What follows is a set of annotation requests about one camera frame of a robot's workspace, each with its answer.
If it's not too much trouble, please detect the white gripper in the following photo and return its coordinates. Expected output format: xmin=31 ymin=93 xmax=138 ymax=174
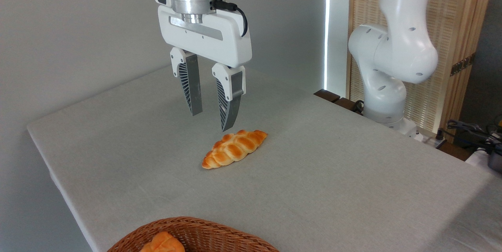
xmin=158 ymin=5 xmax=253 ymax=132

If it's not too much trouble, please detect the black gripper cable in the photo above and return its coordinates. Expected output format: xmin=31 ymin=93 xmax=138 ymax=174
xmin=210 ymin=0 xmax=249 ymax=38

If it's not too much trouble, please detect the dark metal screen hinge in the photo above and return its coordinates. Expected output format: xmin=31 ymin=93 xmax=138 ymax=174
xmin=450 ymin=52 xmax=477 ymax=77

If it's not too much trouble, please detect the wooden slatted folding screen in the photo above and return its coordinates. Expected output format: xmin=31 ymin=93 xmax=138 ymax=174
xmin=346 ymin=0 xmax=497 ymax=143

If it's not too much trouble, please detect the black cable bundle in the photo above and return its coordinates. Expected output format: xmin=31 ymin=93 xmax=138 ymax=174
xmin=446 ymin=119 xmax=502 ymax=155

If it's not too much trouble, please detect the orange bread roll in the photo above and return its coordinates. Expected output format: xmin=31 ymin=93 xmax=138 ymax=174
xmin=139 ymin=231 xmax=186 ymax=252

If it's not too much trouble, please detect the braided golden bread loaf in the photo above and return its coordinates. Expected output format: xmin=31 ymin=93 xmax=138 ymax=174
xmin=202 ymin=129 xmax=268 ymax=170

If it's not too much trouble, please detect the vertical white light strip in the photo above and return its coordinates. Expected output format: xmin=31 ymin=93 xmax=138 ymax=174
xmin=324 ymin=0 xmax=332 ymax=90

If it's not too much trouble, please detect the dark wooden base board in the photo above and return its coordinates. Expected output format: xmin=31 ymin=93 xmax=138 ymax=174
xmin=313 ymin=89 xmax=364 ymax=116

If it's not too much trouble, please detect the woven wicker basket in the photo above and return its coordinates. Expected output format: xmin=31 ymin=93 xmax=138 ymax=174
xmin=107 ymin=216 xmax=280 ymax=252

